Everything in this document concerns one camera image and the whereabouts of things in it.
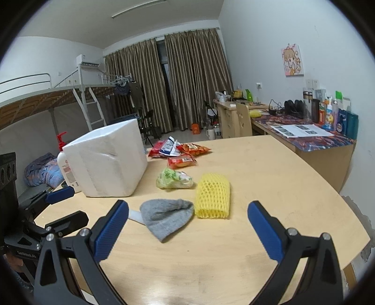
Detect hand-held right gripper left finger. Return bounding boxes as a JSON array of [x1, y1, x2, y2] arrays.
[[34, 200, 129, 305]]

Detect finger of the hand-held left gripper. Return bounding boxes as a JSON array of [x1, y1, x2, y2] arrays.
[[44, 210, 90, 239], [18, 186, 75, 212]]

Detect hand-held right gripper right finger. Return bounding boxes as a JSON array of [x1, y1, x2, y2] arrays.
[[247, 201, 345, 305]]

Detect white foam box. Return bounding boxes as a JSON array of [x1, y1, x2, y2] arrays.
[[62, 118, 148, 198]]

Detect grey sock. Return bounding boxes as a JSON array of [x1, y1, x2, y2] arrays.
[[140, 199, 195, 243]]

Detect yellow sponge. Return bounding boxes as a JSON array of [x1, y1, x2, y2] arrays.
[[195, 173, 231, 220]]

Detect green plastic bag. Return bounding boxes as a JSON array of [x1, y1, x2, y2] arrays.
[[156, 167, 188, 190]]

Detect white pump bottle red pump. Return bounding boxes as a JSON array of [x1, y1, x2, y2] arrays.
[[56, 132, 83, 194]]

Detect blue checked quilt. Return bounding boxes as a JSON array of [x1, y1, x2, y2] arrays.
[[24, 152, 64, 187]]

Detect white crumpled plastic bag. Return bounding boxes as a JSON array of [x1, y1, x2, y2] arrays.
[[177, 172, 195, 188]]

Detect dark red snack packet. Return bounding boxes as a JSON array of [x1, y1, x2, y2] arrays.
[[148, 140, 167, 159]]

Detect white bed ladder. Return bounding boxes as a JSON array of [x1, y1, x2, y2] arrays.
[[73, 86, 106, 131]]

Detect white metal bunk bed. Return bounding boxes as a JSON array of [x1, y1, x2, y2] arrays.
[[0, 73, 136, 138]]

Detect desk with patterned cover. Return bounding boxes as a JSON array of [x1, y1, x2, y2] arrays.
[[250, 108, 357, 192]]

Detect blue white snack packet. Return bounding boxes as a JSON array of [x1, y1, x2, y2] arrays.
[[160, 137, 183, 157]]

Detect orange snack packet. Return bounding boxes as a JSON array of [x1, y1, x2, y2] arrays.
[[178, 143, 212, 156]]

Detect printed paper sheets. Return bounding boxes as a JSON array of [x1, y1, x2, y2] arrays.
[[271, 123, 335, 138]]

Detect black folding chair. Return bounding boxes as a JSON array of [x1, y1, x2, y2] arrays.
[[137, 109, 162, 148]]

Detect wooden chair smiley cutout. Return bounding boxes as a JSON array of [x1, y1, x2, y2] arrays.
[[236, 102, 253, 137]]

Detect light wooden desk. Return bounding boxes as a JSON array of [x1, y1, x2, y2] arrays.
[[213, 99, 270, 139]]

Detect hanging dark clothes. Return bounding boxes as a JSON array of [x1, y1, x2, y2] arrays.
[[114, 81, 145, 110]]

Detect black headphones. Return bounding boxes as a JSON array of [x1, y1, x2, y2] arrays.
[[284, 99, 305, 119]]

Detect dark thermos flask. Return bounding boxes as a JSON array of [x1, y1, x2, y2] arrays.
[[310, 99, 321, 123]]

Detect brown curtain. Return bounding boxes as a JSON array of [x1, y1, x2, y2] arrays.
[[104, 38, 174, 133], [164, 27, 235, 131]]

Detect row of toiletry bottles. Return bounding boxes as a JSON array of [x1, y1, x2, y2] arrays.
[[318, 90, 359, 140]]

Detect white air conditioner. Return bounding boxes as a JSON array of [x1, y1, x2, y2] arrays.
[[76, 54, 102, 70]]

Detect ceiling tube light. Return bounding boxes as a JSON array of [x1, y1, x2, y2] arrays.
[[111, 0, 177, 19]]

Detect cartoon wall poster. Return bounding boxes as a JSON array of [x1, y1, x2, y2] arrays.
[[281, 43, 304, 77]]

